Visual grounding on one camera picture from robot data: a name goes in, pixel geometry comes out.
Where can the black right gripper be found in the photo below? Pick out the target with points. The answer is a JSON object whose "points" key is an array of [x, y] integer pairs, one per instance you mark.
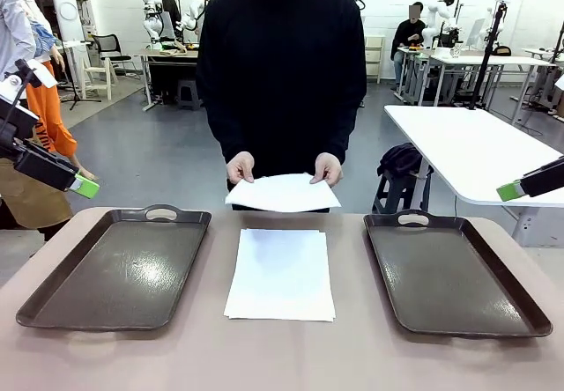
{"points": [[544, 179]]}

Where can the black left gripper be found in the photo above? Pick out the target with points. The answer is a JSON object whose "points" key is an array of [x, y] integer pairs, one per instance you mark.
{"points": [[44, 166]]}

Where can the white A4 paper sheet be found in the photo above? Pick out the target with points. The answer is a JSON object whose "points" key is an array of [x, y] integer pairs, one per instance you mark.
{"points": [[282, 195]]}

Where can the white A4 paper stack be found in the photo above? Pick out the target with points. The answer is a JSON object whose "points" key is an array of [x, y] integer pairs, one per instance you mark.
{"points": [[279, 276]]}

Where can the person's right forearm black sleeve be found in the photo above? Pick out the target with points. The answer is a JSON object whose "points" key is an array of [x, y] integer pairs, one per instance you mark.
{"points": [[224, 131]]}

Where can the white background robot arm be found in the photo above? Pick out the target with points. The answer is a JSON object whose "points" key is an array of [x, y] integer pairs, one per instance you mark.
{"points": [[194, 14], [434, 21], [152, 21]]}

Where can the person's left forearm black sleeve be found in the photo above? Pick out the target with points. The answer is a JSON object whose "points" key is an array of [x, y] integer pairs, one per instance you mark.
{"points": [[343, 131]]}

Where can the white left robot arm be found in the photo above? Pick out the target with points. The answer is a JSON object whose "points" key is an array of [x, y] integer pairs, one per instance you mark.
{"points": [[9, 87]]}

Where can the person's right hand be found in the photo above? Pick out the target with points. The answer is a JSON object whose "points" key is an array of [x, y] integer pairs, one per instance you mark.
{"points": [[241, 166]]}

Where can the person's left hand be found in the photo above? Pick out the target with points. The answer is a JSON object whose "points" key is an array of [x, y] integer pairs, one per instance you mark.
{"points": [[329, 168]]}

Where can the large white table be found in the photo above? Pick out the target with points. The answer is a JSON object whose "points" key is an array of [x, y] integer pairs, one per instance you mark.
{"points": [[484, 157]]}

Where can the brown apron garment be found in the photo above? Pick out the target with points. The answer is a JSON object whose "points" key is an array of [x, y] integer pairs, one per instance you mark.
{"points": [[31, 206]]}

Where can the brown plastic serving tray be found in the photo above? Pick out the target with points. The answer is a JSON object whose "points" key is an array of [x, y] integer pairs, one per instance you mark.
{"points": [[110, 276], [440, 276]]}

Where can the black folding stool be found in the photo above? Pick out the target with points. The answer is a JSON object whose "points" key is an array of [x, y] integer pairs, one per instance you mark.
{"points": [[398, 193]]}

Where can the black bag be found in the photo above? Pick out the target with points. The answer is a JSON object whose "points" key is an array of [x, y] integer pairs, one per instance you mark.
{"points": [[401, 157]]}

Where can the white wooden folding chair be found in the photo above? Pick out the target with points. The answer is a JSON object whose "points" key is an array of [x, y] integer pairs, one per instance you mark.
{"points": [[94, 71]]}

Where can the black tripod pole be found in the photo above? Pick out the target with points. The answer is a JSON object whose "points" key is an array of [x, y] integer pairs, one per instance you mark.
{"points": [[485, 65]]}

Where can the long white background table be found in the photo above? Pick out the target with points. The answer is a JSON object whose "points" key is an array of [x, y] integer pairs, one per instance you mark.
{"points": [[506, 60]]}

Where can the grey plastic stool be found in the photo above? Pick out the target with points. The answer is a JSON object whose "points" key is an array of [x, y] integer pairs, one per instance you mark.
{"points": [[188, 93]]}

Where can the black office chair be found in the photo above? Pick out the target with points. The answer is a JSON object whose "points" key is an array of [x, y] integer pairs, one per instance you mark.
{"points": [[106, 45]]}

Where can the wooden background table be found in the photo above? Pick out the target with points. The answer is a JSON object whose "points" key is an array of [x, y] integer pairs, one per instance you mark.
{"points": [[172, 54]]}

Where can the background computer monitor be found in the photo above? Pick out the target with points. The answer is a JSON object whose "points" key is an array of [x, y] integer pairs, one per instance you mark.
{"points": [[476, 32]]}

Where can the white tower air conditioner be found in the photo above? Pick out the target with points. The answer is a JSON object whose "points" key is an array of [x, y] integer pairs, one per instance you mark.
{"points": [[66, 8]]}

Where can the seated background person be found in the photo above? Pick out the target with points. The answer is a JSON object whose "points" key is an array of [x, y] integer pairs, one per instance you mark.
{"points": [[407, 34]]}

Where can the white drawer cabinet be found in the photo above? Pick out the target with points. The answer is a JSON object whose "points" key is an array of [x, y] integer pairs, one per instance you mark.
{"points": [[374, 58]]}

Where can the background person black jacket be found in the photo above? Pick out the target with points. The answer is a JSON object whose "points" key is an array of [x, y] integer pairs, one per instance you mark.
{"points": [[169, 10]]}

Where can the person's torso black sweater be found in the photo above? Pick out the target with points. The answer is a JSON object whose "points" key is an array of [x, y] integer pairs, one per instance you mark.
{"points": [[282, 78]]}

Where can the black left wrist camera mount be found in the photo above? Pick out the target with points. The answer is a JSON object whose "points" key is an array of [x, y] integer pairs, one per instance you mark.
{"points": [[17, 118]]}

